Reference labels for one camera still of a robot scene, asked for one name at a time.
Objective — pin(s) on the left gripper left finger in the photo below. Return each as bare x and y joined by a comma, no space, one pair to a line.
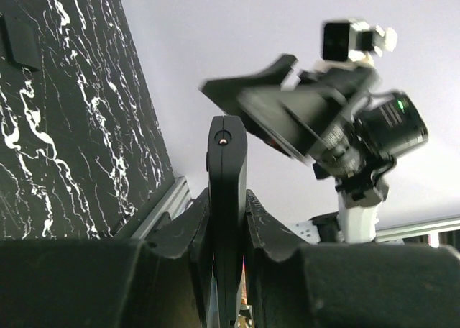
162,281

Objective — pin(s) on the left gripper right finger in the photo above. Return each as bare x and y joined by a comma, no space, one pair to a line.
292,283

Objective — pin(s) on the right aluminium frame post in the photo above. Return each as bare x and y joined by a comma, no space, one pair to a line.
172,204

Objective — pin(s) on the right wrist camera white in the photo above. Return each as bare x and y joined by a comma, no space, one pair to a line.
350,43

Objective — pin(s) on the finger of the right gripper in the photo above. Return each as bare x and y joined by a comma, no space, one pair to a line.
224,91

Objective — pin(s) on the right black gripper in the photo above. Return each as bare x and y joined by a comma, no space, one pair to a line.
334,118

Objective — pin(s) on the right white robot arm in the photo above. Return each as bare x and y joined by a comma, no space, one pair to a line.
356,219

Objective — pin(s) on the aluminium frame rail front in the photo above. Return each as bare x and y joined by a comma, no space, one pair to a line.
396,235

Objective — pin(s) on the black remote battery cover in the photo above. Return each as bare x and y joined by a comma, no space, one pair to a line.
20,43

